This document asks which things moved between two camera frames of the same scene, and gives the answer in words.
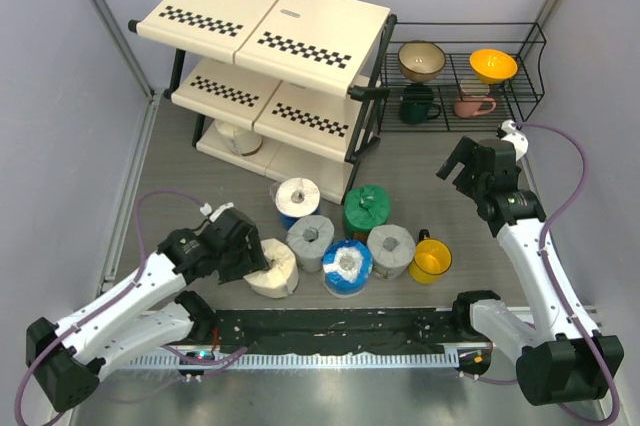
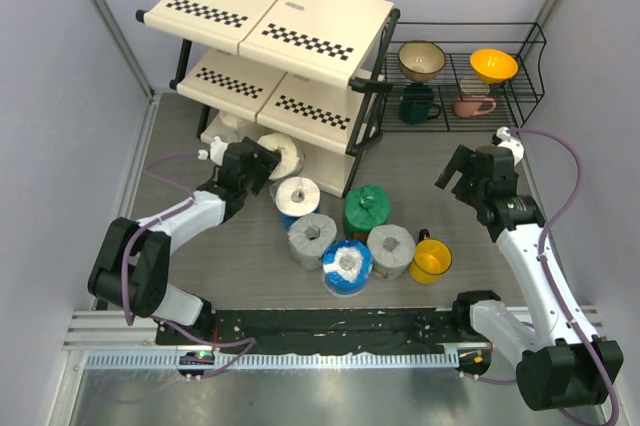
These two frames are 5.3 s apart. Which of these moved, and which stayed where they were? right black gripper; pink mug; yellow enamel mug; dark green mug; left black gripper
Moved: left black gripper
Stayed: dark green mug; pink mug; yellow enamel mug; right black gripper
